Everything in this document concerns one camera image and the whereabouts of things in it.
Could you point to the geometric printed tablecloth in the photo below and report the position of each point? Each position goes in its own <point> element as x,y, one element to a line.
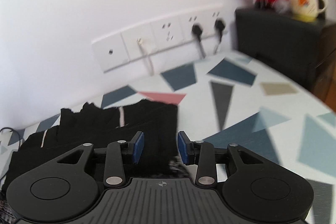
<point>236,113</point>

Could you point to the black plug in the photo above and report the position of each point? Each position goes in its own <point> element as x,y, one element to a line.
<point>219,24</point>
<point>195,29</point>

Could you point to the white wall socket panel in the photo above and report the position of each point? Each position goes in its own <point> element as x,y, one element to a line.
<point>157,40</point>

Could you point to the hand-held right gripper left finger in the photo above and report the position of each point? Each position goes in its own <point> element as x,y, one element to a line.
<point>137,148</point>

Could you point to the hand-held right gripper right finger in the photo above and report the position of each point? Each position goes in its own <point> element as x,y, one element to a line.
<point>182,146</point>

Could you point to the black cabinet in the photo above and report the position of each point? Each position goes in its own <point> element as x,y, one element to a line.
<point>275,37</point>

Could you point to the cream mug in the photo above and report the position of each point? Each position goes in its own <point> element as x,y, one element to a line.
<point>302,3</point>

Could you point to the black knitted garment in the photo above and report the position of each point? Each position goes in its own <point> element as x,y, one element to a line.
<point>152,119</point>

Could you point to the wooden cabinet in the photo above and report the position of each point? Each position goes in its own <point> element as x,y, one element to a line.
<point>328,61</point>

